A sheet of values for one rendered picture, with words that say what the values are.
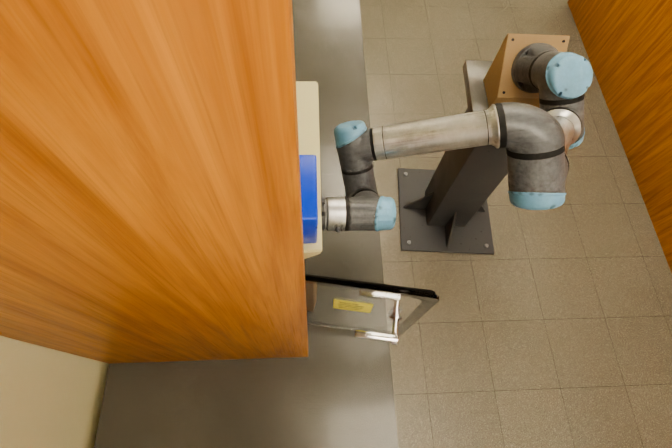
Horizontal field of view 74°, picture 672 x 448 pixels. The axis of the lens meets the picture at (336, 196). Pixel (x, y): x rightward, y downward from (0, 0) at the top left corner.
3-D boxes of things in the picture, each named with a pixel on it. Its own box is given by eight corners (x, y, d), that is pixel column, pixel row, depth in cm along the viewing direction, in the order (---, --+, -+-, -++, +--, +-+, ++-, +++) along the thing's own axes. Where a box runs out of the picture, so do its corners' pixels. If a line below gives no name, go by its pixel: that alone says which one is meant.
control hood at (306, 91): (251, 274, 73) (242, 254, 64) (258, 113, 87) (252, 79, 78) (321, 272, 73) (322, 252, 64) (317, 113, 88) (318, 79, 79)
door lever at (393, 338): (356, 313, 93) (357, 310, 90) (400, 319, 93) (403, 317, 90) (353, 339, 90) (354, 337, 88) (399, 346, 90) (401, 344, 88)
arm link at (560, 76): (570, 46, 128) (597, 49, 116) (570, 92, 133) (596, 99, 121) (529, 54, 129) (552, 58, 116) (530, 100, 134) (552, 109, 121)
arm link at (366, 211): (388, 221, 104) (396, 237, 96) (342, 221, 103) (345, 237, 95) (391, 189, 101) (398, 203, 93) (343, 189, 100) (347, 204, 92)
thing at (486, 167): (482, 173, 248) (564, 57, 168) (493, 254, 227) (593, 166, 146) (397, 169, 247) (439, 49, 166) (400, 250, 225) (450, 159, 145)
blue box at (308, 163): (248, 245, 64) (239, 220, 56) (251, 184, 69) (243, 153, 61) (317, 244, 65) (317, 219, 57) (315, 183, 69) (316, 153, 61)
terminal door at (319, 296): (278, 316, 111) (263, 269, 75) (399, 333, 110) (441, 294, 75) (278, 320, 110) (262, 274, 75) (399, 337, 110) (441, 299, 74)
